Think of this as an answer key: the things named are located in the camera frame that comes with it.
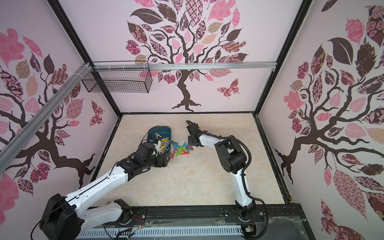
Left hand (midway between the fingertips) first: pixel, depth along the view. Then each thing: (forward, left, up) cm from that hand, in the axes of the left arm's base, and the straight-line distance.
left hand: (164, 160), depth 82 cm
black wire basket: (+48, +32, +24) cm, 62 cm away
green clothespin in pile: (+13, -9, -9) cm, 18 cm away
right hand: (+21, -16, -10) cm, 28 cm away
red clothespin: (+11, -11, -10) cm, 18 cm away
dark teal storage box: (+26, +4, -6) cm, 27 cm away
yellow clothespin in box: (+20, +4, -8) cm, 22 cm away
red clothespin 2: (+8, -3, -9) cm, 12 cm away
